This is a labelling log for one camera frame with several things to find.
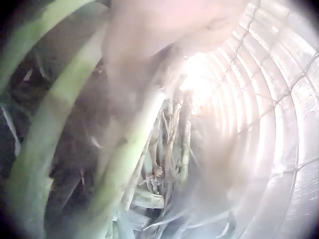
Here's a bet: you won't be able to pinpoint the person's left hand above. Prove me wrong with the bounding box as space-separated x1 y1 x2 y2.
85 0 249 175

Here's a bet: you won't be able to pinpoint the person's left fingers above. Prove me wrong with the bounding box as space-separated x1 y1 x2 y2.
85 55 162 175

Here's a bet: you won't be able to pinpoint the thick green plant stalk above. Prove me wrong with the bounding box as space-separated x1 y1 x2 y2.
0 0 97 92
85 90 165 239
5 42 105 239

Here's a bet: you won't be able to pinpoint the row of dry-leaved plants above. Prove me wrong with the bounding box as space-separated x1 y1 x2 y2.
107 87 237 239

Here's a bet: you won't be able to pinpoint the clear plastic greenhouse tunnel roof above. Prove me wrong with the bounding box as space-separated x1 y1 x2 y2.
184 0 319 239

